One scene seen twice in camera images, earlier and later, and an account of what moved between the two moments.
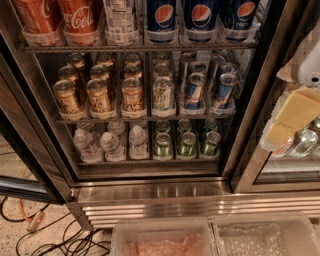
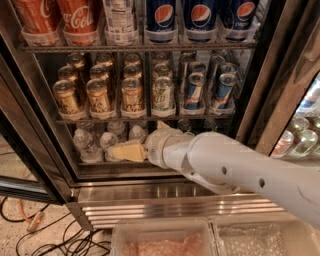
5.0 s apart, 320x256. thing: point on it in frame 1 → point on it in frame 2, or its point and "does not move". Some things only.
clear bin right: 265,234 does not move
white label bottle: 121,22 does not move
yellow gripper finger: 300,108 → 164,147
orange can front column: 132,95 does not move
